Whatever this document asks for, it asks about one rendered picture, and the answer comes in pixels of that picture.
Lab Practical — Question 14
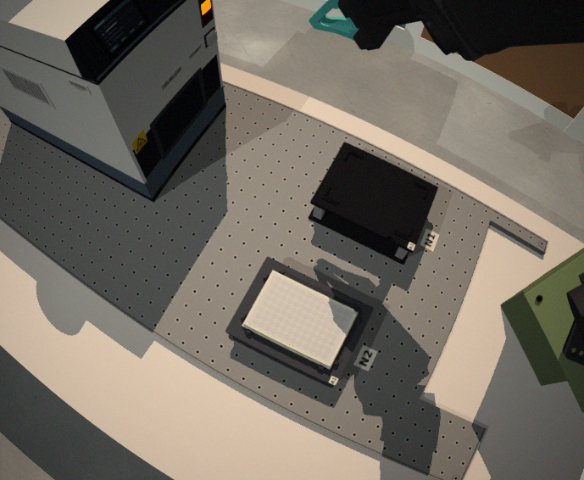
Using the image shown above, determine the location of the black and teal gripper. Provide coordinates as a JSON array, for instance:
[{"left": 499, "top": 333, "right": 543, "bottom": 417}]
[{"left": 309, "top": 0, "right": 422, "bottom": 50}]

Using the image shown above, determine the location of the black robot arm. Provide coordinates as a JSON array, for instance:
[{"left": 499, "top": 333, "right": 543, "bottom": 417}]
[{"left": 359, "top": 0, "right": 584, "bottom": 366}]

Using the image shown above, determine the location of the small grey label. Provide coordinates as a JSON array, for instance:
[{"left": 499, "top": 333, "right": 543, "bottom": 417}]
[{"left": 354, "top": 345, "right": 377, "bottom": 371}]

